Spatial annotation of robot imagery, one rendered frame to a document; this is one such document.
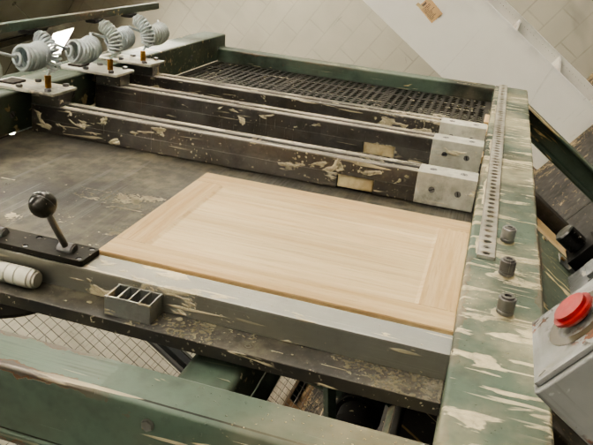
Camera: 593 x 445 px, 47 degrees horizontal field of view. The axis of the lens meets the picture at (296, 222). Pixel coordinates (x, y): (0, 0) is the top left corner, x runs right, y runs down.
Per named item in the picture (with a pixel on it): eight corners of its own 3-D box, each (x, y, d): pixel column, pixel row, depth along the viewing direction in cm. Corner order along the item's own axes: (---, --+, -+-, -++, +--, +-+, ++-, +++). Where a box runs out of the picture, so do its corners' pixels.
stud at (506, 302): (513, 320, 95) (517, 301, 94) (494, 316, 96) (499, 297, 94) (513, 312, 97) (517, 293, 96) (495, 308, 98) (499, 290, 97)
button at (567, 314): (606, 320, 58) (589, 302, 58) (568, 345, 60) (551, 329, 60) (601, 298, 62) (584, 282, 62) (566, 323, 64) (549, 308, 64)
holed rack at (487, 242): (494, 260, 113) (495, 258, 112) (476, 257, 113) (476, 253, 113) (507, 86, 260) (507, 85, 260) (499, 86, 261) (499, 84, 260)
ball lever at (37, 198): (74, 266, 102) (42, 208, 91) (52, 260, 102) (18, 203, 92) (86, 246, 104) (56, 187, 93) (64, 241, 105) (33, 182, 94)
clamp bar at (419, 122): (481, 155, 187) (499, 67, 178) (93, 90, 214) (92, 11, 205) (483, 147, 196) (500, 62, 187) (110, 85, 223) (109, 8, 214)
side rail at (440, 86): (488, 117, 258) (494, 88, 254) (216, 75, 283) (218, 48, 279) (489, 113, 265) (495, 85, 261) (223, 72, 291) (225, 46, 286)
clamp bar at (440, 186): (470, 215, 144) (493, 103, 135) (-12, 124, 171) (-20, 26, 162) (473, 200, 153) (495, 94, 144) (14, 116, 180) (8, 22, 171)
